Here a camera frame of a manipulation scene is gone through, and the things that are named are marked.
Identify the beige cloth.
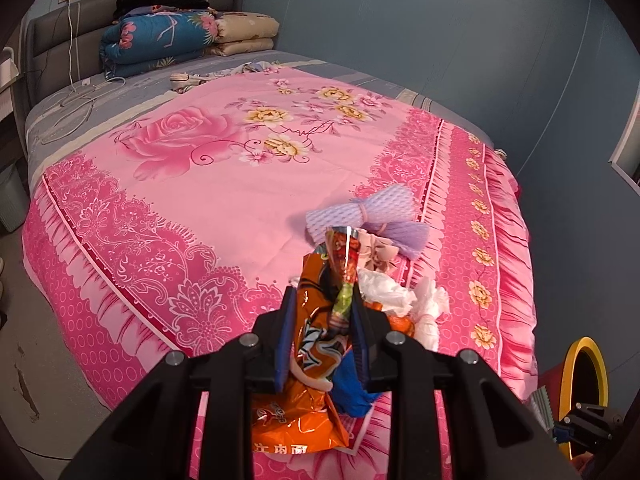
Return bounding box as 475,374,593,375
357,231,399,274

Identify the white tissue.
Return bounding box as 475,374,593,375
410,276,450,352
358,268,416,318

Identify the yellow rimmed black trash bin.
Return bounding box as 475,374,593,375
537,336,611,461

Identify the pink floral quilt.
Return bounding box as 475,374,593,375
23,66,537,408

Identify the orange snack wrapper bag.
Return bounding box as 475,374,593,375
252,226,360,455

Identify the light green waste bin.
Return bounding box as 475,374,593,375
0,164,29,232

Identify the beige folded quilt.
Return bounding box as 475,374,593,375
205,12,280,56

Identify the white charging cable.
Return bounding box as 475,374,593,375
39,0,129,148

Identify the blue floral folded quilt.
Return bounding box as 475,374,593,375
99,10,217,79

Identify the purple foam net bundle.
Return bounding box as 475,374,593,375
362,220,430,260
305,184,416,244

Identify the small cloth item on bed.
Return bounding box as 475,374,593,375
169,73,217,94

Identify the window with white frame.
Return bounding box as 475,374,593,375
608,88,640,194

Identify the orange peel piece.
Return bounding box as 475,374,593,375
364,301,416,337

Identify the grey upholstered headboard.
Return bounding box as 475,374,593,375
24,0,245,109

